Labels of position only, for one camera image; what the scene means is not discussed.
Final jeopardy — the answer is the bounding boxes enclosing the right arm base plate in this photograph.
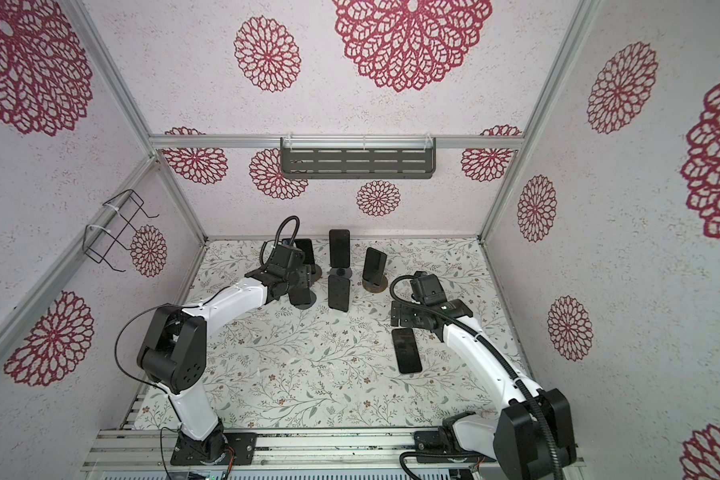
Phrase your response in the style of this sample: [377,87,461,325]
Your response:
[413,428,454,463]

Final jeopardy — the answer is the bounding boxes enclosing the wooden round stand back left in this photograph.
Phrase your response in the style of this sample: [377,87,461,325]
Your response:
[309,264,322,283]

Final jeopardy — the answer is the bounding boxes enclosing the black wire wall rack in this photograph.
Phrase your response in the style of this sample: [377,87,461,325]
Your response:
[81,189,159,273]

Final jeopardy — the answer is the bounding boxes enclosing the grey slotted wall shelf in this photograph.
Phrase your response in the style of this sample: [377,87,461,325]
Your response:
[280,137,437,180]

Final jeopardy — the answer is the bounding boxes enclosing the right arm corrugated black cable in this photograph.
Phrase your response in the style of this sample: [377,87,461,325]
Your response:
[388,273,565,480]

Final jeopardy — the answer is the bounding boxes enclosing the aluminium front rail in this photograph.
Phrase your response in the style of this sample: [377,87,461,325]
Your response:
[82,427,586,472]

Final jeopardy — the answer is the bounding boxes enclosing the grey round stand front left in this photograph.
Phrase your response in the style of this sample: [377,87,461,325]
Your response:
[289,289,317,310]

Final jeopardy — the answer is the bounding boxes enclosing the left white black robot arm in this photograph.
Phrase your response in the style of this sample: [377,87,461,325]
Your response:
[136,240,312,443]

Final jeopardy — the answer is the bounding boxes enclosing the wooden round stand back right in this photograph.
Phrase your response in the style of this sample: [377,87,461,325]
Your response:
[362,276,389,294]

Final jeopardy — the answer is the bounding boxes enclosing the wooden round stand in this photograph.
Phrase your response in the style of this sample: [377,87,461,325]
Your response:
[362,276,389,294]
[309,264,322,283]

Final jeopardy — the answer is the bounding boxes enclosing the grey round stand back centre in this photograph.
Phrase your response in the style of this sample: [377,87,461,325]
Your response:
[329,267,353,279]

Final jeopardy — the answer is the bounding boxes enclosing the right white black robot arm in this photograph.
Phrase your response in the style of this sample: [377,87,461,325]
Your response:
[391,300,577,479]

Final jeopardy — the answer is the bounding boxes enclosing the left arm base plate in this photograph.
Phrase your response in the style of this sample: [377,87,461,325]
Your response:
[169,432,258,466]

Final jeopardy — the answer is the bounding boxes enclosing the black phone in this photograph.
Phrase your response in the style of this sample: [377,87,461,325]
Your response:
[328,274,351,313]
[288,283,316,310]
[295,238,315,265]
[329,229,351,269]
[362,247,387,283]
[391,328,423,374]

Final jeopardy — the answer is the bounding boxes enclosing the grey round stand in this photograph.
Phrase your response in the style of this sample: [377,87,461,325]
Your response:
[289,289,317,310]
[329,267,353,279]

